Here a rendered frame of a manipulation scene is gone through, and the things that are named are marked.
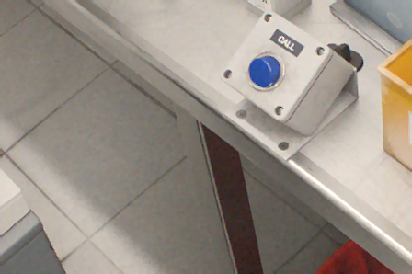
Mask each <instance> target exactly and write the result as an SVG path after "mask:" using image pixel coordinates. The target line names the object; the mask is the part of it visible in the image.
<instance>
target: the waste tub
mask: <svg viewBox="0 0 412 274"><path fill-rule="evenodd" d="M376 68H377V72H379V73H380V74H381V89H382V121H383V149H384V150H385V151H386V152H387V153H388V154H389V155H391V156H392V157H393V158H395V159H397V160H398V162H400V163H401V164H402V165H403V166H406V168H408V169H409V170H410V171H411V172H412V39H410V40H409V41H407V42H406V44H404V45H403V46H402V47H401V48H399V49H398V50H397V51H395V52H394V54H393V55H392V54H391V55H390V57H389V58H387V59H386V60H385V61H384V62H382V63H381V64H380V65H378V66H377V67H376Z"/></svg>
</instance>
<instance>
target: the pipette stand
mask: <svg viewBox="0 0 412 274"><path fill-rule="evenodd" d="M329 10H330V11H331V12H332V13H333V14H334V15H336V16H337V17H339V18H340V19H341V20H343V21H345V22H346V24H348V25H349V26H352V28H353V29H355V30H356V31H357V32H359V33H360V34H361V35H362V36H363V37H364V38H365V39H368V40H369V41H370V42H371V43H372V44H374V45H375V46H376V47H378V48H379V49H380V50H381V51H382V52H385V54H387V55H388V56H389V57H390V55H391V54H392V55H393V54H394V52H395V51H397V50H398V49H399V48H401V47H402V46H403V45H404V44H406V42H407V41H409V40H410V39H412V0H337V1H335V3H332V4H331V5H330V6H329Z"/></svg>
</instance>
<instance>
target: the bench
mask: <svg viewBox="0 0 412 274"><path fill-rule="evenodd" d="M41 1H42V2H43V3H45V4H46V5H48V6H49V7H51V8H52V10H55V12H56V13H58V14H59V15H61V17H64V19H67V21H68V22H69V21H70V23H71V24H72V25H74V26H75V27H77V28H78V29H79V30H81V31H83V33H85V34H86V35H87V36H88V37H89V38H90V39H92V40H94V41H95V42H96V43H98V44H99V46H102V47H103V49H105V50H107V51H108V52H110V53H111V54H112V55H113V56H115V57H116V58H118V60H120V61H122V63H125V64H126V66H128V67H129V68H131V69H132V70H133V71H134V72H135V73H137V74H138V75H139V76H141V77H142V78H143V79H144V80H145V81H148V82H149V83H150V84H151V85H152V86H155V88H156V89H158V90H160V91H161V92H162V93H163V94H164V95H166V96H167V97H169V98H170V99H171V100H173V106H174V109H175V112H176V115H177V121H178V127H179V130H180V133H181V136H182V140H183V143H184V145H185V148H184V149H185V153H186V155H187V158H188V162H189V167H190V171H191V173H192V176H193V183H194V186H195V189H196V193H197V195H198V199H199V203H200V207H201V211H202V214H203V217H204V221H205V226H206V230H207V233H208V236H209V239H210V242H211V245H212V251H213V254H214V256H215V260H216V263H217V266H218V272H219V274H263V269H262V262H261V257H260V254H259V249H258V241H257V238H256V233H255V225H254V221H253V217H252V213H251V209H250V204H249V200H248V196H247V192H246V180H245V175H244V171H243V167H242V162H241V158H240V154H239V152H240V153H241V154H243V155H244V156H245V157H246V158H247V159H248V160H250V161H251V162H254V163H255V164H256V165H257V166H258V167H259V168H261V169H262V170H263V171H265V172H266V173H267V174H269V175H270V176H271V177H273V178H274V179H276V180H277V182H278V183H281V184H282V185H283V186H284V187H285V188H286V189H288V190H289V191H290V192H291V193H294V194H295V196H296V197H298V198H299V199H300V200H302V201H303V202H305V203H306V204H307V205H309V206H310V207H311V209H313V210H315V211H317V213H319V214H320V215H321V216H322V217H324V218H325V219H327V220H328V221H329V222H330V223H332V224H334V225H335V226H336V227H337V228H338V229H339V230H341V232H342V233H344V234H345V235H347V236H348V237H349V238H350V239H351V240H354V241H355V243H356V244H358V245H360V246H361V247H362V248H363V249H364V250H366V251H368V253H369V254H372V256H373V257H375V258H377V259H378V260H379V261H380V262H382V263H383V264H384V265H385V266H386V267H388V268H389V269H390V270H392V271H393V272H394V274H412V172H411V171H410V170H409V169H408V168H406V166H403V165H402V164H401V163H400V162H398V160H397V159H395V158H393V157H392V156H391V155H389V154H388V153H387V152H386V151H385V150H384V149H383V121H382V89H381V74H380V73H379V72H377V68H376V67H377V66H378V65H380V64H381V63H382V62H384V61H385V60H386V59H387V58H389V56H388V55H387V54H385V52H382V51H381V50H380V49H379V48H378V47H376V46H375V45H374V44H372V43H371V42H370V41H369V40H368V39H365V38H364V37H363V36H362V35H361V34H360V33H359V32H357V31H356V30H355V29H353V28H352V26H349V25H348V24H346V22H345V21H343V20H341V19H340V18H339V17H337V16H336V15H334V14H333V13H332V12H331V11H330V10H329V6H330V5H331V4H332V3H335V1H337V0H312V3H311V4H310V5H309V6H306V7H305V8H304V9H302V10H301V12H298V13H297V14H296V15H295V16H293V17H292V18H290V19H289V20H288V21H290V22H291V23H292V24H294V25H295V26H297V27H298V28H299V29H303V30H304V31H305V32H306V33H308V34H309V35H312V36H313V37H314V38H316V39H317V40H319V41H321V42H323V43H324V44H325V45H327V44H328V43H332V44H336V45H340V44H342V43H347V44H348V45H349V48H350V49H351V50H354V51H356V52H357V53H359V54H360V55H361V57H362V59H363V61H364V64H363V66H362V69H361V70H360V71H358V72H357V77H358V90H359V98H358V99H357V100H356V101H355V103H354V104H352V105H350V107H349V108H348V109H346V110H345V111H344V112H343V113H342V114H341V115H339V116H338V117H337V118H336V119H335V120H334V121H332V122H331V123H330V124H329V125H328V126H327V127H326V128H324V129H323V130H322V131H321V132H320V133H319V134H318V135H316V136H315V137H314V139H312V140H311V142H309V143H307V144H306V145H305V146H304V147H303V149H301V150H300V151H299V152H298V153H296V154H295V155H294V156H293V157H292V158H291V159H290V160H288V161H287V162H285V161H283V160H282V159H281V158H279V157H278V156H277V155H276V154H275V153H274V152H271V150H269V149H268V148H267V147H266V146H265V145H264V144H262V143H261V142H259V141H257V140H256V139H255V138H254V137H252V136H251V135H250V134H248V133H247V132H246V131H244V130H243V129H241V128H240V127H239V126H237V125H236V124H235V123H234V122H233V121H230V120H229V119H227V118H226V117H225V116H224V113H225V112H227V111H228V110H230V109H231V108H232V107H234V106H235V104H237V103H239V102H240V101H241V100H242V99H244V98H245V96H242V95H241V94H239V93H238V92H237V91H235V89H233V88H231V87H230V86H229V85H227V84H226V83H225V82H223V81H222V80H221V78H220V74H221V72H222V70H223V69H224V68H225V66H226V65H227V64H228V63H229V61H230V60H231V58H232V57H233V56H234V55H235V52H236V51H237V49H238V48H239V47H240V46H241V44H242V43H243V42H244V39H245V38H246V37H247V35H248V34H249V33H250V31H251V29H252V28H253V27H254V26H255V25H256V24H257V22H258V20H259V19H260V18H261V17H260V16H257V14H255V13H254V12H251V11H249V9H247V7H246V1H245V0H41Z"/></svg>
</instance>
